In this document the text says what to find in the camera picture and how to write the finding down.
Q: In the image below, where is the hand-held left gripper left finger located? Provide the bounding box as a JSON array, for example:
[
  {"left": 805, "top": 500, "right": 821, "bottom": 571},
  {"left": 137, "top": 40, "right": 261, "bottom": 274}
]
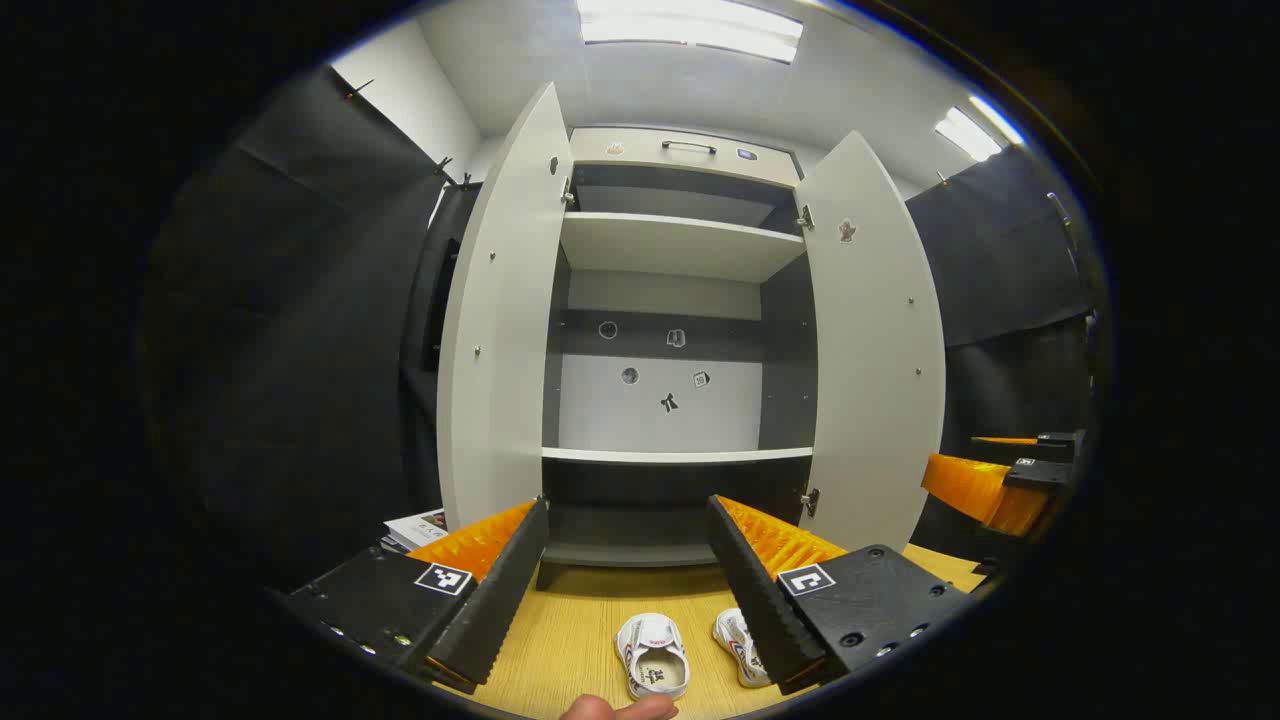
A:
[{"left": 285, "top": 497, "right": 551, "bottom": 696}]

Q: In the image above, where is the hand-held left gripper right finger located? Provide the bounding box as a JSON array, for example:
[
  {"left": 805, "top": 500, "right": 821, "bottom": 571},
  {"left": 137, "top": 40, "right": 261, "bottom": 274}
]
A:
[{"left": 706, "top": 494, "right": 976, "bottom": 698}]

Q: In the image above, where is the white shoe yellow sole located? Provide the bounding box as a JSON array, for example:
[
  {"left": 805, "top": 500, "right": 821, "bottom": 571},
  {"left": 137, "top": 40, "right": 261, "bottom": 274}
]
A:
[
  {"left": 712, "top": 607, "right": 773, "bottom": 689},
  {"left": 614, "top": 612, "right": 692, "bottom": 701}
]

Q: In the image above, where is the grey shoe cabinet door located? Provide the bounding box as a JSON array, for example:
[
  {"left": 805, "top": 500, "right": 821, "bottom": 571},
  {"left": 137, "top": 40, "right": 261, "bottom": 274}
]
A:
[
  {"left": 437, "top": 82, "right": 574, "bottom": 533},
  {"left": 795, "top": 130, "right": 947, "bottom": 554}
]

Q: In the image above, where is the white cover book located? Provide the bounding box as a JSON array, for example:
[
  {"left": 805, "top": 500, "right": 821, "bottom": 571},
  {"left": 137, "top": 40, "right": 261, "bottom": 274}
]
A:
[{"left": 385, "top": 510, "right": 448, "bottom": 550}]

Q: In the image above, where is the black backdrop cloth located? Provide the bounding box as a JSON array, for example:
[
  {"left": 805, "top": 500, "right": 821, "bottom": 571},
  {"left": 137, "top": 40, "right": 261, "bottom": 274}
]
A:
[{"left": 140, "top": 65, "right": 1101, "bottom": 601}]

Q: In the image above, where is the small ceiling light panel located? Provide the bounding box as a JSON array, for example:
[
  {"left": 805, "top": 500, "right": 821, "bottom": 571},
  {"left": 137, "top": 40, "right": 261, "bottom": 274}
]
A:
[{"left": 935, "top": 95, "right": 1026, "bottom": 163}]

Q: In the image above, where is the large ceiling light panel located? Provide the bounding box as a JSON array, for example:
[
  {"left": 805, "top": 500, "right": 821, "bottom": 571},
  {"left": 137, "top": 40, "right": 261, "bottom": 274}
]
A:
[{"left": 577, "top": 0, "right": 804, "bottom": 64}]

